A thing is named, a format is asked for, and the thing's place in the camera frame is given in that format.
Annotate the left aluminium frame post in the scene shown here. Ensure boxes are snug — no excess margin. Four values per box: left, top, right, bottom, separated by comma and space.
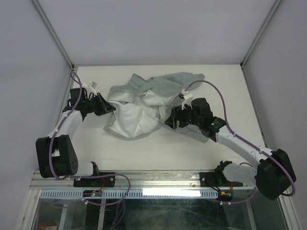
30, 0, 75, 70

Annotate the right aluminium frame post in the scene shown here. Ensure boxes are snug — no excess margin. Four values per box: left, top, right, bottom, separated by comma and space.
240, 0, 283, 69

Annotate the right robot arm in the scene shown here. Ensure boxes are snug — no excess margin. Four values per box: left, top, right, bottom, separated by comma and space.
165, 98, 296, 200

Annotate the aluminium front rail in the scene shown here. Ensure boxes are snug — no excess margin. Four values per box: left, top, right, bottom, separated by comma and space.
28, 169, 287, 191

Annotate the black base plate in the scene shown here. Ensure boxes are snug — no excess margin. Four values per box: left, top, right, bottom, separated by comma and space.
73, 172, 116, 188
199, 171, 243, 188

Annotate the grey zip-up jacket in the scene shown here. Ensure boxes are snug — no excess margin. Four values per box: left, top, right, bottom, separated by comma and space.
104, 72, 205, 140

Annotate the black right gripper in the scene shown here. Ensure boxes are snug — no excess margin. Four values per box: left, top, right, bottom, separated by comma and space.
164, 102, 202, 129

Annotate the black yellow connector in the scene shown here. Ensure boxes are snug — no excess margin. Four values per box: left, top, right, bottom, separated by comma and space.
217, 190, 233, 202

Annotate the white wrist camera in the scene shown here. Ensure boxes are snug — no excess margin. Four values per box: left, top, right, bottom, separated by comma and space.
82, 81, 97, 95
178, 90, 193, 110

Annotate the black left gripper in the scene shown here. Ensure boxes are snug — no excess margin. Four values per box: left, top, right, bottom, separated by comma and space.
83, 92, 116, 116

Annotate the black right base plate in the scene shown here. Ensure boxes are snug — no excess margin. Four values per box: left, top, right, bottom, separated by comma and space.
199, 171, 243, 188

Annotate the aluminium frame post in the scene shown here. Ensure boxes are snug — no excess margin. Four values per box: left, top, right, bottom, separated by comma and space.
30, 0, 75, 70
240, 0, 283, 69

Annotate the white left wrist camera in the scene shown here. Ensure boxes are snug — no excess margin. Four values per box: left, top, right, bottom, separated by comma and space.
82, 81, 97, 95

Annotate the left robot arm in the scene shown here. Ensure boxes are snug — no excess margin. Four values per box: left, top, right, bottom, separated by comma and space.
35, 87, 116, 186

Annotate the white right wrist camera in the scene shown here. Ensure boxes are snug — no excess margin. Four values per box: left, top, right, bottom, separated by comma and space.
178, 90, 193, 110

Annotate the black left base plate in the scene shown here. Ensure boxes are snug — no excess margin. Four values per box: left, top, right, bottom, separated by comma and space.
73, 172, 116, 188

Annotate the grey slotted cable duct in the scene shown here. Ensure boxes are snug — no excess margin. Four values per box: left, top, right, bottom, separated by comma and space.
40, 188, 218, 199

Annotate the small electronics board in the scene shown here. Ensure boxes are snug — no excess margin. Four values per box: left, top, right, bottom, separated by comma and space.
83, 189, 104, 198

